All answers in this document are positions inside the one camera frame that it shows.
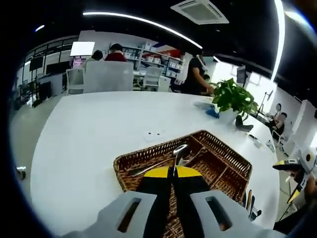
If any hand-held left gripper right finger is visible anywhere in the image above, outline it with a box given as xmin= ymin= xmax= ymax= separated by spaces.
xmin=174 ymin=166 xmax=285 ymax=238

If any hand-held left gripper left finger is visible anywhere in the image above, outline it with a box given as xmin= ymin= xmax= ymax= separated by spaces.
xmin=60 ymin=166 xmax=172 ymax=238

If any silver spoon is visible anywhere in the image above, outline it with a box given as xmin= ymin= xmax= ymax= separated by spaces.
xmin=130 ymin=147 xmax=207 ymax=177
xmin=172 ymin=144 xmax=188 ymax=174

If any brown wicker utensil storage tray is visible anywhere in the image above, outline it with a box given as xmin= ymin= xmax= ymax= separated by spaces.
xmin=113 ymin=129 xmax=253 ymax=238

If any silver fork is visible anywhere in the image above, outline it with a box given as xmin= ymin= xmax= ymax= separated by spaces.
xmin=249 ymin=195 xmax=259 ymax=222

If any white storage shelf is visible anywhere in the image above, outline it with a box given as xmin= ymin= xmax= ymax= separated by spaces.
xmin=121 ymin=41 xmax=186 ymax=80

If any person's right hand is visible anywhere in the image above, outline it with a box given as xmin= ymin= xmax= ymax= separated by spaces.
xmin=304 ymin=177 xmax=317 ymax=199

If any person's black shirt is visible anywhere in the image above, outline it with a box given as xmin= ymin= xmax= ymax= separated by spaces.
xmin=272 ymin=195 xmax=317 ymax=236

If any white power adapter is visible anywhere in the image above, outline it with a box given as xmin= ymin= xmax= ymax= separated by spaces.
xmin=248 ymin=133 xmax=264 ymax=148

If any black grey device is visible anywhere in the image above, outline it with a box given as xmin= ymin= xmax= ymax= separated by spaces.
xmin=235 ymin=115 xmax=254 ymax=132

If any white plant pot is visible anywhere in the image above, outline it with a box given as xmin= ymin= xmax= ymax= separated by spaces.
xmin=219 ymin=109 xmax=240 ymax=124

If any green leafy plant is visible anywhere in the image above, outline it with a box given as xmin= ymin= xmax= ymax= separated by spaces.
xmin=211 ymin=78 xmax=259 ymax=121

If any monitor on stand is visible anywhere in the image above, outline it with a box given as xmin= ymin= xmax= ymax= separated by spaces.
xmin=236 ymin=64 xmax=248 ymax=87

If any white mesh office chair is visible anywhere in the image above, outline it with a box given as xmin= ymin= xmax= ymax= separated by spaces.
xmin=142 ymin=66 xmax=164 ymax=92

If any large white office chair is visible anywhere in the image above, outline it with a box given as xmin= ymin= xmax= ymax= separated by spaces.
xmin=83 ymin=60 xmax=134 ymax=94

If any black monitor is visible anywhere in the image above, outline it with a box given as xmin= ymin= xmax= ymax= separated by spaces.
xmin=46 ymin=61 xmax=69 ymax=74
xmin=29 ymin=56 xmax=43 ymax=70

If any white bright screen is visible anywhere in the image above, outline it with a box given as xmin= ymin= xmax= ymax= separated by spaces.
xmin=70 ymin=41 xmax=96 ymax=57

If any ceiling air conditioner unit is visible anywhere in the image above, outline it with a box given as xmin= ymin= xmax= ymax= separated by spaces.
xmin=170 ymin=0 xmax=230 ymax=25

